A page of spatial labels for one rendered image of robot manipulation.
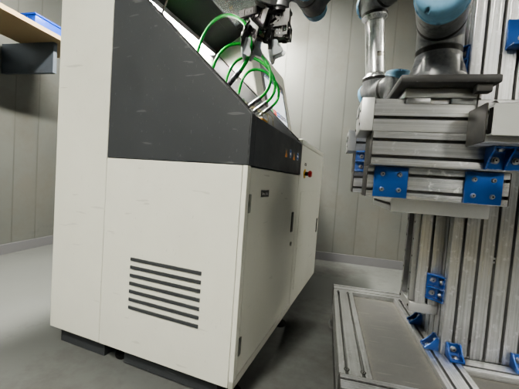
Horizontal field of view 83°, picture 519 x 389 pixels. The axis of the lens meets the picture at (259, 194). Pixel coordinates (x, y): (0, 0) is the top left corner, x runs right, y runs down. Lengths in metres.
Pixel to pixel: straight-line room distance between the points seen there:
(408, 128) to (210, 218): 0.63
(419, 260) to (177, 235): 0.84
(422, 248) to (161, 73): 1.07
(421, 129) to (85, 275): 1.28
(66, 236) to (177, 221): 0.54
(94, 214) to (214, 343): 0.66
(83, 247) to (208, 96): 0.78
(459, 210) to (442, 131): 0.27
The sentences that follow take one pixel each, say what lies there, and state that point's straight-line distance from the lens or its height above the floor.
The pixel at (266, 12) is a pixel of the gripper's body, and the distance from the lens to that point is 1.14.
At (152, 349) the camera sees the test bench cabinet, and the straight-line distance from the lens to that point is 1.25.
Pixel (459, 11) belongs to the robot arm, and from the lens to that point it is 0.90.
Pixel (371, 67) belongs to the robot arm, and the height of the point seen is 1.31.
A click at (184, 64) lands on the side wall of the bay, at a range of 1.10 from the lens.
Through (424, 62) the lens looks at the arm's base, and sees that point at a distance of 0.98.
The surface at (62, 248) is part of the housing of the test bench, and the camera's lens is 1.47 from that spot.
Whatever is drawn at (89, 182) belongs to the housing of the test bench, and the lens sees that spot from 1.32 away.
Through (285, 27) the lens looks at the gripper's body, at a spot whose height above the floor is 1.36.
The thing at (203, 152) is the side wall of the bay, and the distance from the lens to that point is 0.99.
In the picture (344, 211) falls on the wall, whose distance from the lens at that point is 3.00.
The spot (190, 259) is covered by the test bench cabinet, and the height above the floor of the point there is 0.46.
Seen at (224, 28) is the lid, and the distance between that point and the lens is 1.80.
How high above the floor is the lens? 0.75
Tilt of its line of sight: 3 degrees down
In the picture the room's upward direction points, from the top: 4 degrees clockwise
